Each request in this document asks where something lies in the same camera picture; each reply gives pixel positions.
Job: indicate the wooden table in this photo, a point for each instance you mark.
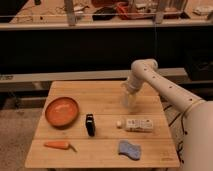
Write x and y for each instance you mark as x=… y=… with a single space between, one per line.
x=103 y=99

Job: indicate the black eraser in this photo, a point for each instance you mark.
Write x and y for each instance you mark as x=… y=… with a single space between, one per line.
x=90 y=125

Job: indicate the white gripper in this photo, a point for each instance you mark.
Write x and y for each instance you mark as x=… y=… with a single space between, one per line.
x=132 y=85

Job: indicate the black object on shelf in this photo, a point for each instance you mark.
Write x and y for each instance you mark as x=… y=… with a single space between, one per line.
x=105 y=13

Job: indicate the red basket on shelf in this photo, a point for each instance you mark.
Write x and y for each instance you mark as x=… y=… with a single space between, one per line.
x=127 y=10

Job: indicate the orange carrot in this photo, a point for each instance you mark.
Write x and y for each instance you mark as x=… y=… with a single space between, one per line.
x=65 y=145

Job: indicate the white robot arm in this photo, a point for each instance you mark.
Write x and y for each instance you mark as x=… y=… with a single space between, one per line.
x=197 y=152

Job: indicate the blue sponge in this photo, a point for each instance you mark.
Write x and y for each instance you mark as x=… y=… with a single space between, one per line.
x=130 y=150

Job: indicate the orange bowl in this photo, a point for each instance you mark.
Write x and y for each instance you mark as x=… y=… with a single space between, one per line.
x=61 y=112

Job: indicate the white plastic bottle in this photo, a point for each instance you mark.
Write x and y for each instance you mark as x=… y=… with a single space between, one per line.
x=136 y=125

